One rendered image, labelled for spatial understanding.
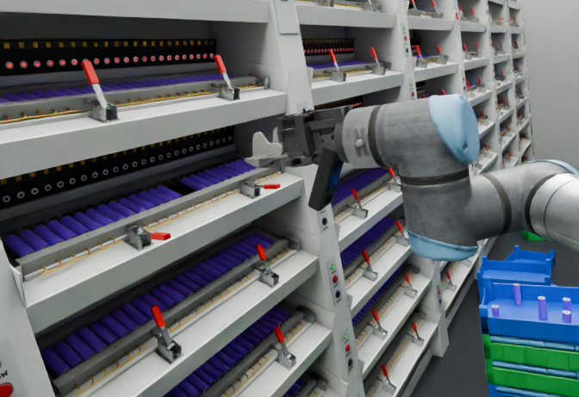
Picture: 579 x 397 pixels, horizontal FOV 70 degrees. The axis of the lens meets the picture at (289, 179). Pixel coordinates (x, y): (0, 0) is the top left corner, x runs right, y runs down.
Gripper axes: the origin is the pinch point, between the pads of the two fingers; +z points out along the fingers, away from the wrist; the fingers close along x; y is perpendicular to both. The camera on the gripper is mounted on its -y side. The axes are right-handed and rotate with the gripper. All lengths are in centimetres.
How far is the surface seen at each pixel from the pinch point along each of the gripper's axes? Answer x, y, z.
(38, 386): 40.9, -18.8, 6.6
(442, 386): -75, -104, 1
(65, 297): 34.7, -10.0, 7.0
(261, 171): -12.0, -4.6, 10.7
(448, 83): -161, 3, 11
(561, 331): -56, -61, -40
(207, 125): 3.4, 8.0, 7.5
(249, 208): -1.9, -9.9, 6.7
